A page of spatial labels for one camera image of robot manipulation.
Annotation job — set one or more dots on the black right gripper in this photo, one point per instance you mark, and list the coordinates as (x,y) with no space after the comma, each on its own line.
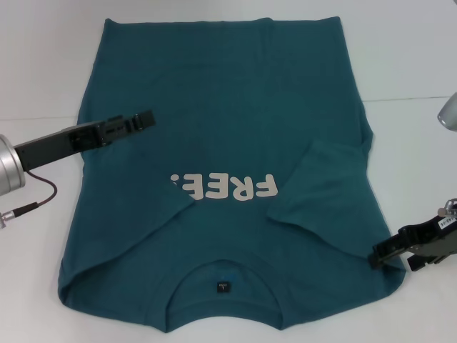
(435,236)

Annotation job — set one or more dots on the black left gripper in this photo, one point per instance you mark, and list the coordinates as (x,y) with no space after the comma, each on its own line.
(53,144)

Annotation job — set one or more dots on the teal FREE print T-shirt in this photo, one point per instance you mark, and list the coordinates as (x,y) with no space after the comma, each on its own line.
(228,89)

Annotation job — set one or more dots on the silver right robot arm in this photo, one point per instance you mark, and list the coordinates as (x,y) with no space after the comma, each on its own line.
(449,112)

